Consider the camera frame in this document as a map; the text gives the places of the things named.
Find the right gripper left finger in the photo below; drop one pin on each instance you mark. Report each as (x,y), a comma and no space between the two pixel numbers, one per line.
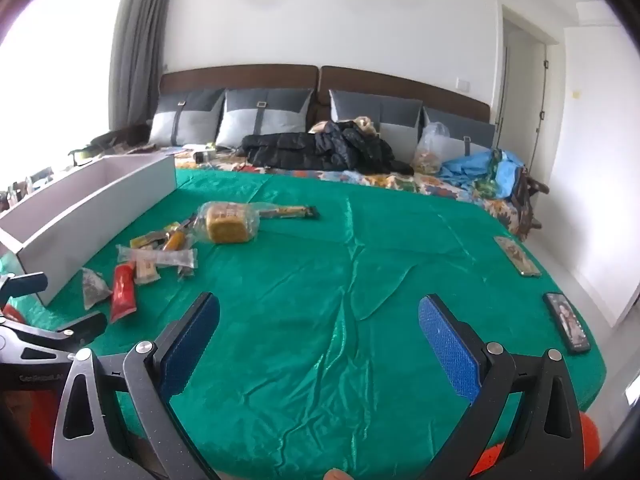
(90,437)

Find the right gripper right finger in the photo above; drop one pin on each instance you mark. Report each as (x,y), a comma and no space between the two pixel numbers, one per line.
(545,437)

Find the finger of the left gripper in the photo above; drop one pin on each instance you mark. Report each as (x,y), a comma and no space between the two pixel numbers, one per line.
(69,337)
(14,286)

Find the grey triangular snack packet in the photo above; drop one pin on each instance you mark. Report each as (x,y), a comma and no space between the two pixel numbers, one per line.
(94,288)

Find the red snack packet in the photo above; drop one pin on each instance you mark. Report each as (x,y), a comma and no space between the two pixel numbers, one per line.
(123,300)

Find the clear biscuit pack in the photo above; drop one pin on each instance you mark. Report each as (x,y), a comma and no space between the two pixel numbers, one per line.
(183,257)

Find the yellow brown snack packet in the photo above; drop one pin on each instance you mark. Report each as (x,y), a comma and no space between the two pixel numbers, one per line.
(154,239)

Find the corn sausage pack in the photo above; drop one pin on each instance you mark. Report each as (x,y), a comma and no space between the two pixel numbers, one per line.
(177,237)

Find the clear plastic bag of snacks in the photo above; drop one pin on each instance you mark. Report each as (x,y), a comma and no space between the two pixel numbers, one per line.
(431,152)

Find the white storage box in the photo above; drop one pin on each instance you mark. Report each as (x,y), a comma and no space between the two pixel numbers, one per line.
(59,228)

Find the bagged bread loaf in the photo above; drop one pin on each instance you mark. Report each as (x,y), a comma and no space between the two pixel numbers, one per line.
(226,223)

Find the patterned-case smartphone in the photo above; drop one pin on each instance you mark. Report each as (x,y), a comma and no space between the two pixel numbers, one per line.
(518,257)

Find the green satin bedspread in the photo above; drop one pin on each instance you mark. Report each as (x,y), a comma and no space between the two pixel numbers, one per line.
(319,361)

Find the far left grey pillow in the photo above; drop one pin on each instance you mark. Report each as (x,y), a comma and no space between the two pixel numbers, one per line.
(187,117)

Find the grey pillow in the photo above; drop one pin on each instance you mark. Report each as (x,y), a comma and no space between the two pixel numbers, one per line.
(261,111)
(397,120)
(187,117)
(450,136)

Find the long black-tipped snack pack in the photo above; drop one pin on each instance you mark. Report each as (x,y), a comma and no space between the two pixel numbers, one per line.
(288,212)

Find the wooden chair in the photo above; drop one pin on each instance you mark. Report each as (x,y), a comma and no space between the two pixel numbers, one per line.
(525,188)

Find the grey curtain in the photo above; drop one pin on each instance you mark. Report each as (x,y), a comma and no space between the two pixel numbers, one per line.
(136,61)

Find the blue cloth pile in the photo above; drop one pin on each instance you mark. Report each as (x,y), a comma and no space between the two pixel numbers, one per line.
(492,174)

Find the far right grey pillow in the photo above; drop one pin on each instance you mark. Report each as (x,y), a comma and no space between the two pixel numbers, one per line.
(450,136)

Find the black puffer jacket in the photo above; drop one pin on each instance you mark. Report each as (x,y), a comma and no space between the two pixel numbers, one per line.
(338,146)

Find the brown headboard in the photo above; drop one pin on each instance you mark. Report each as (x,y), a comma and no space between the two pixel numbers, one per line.
(322,80)

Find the white door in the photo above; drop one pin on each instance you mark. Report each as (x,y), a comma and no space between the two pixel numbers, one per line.
(523,91)

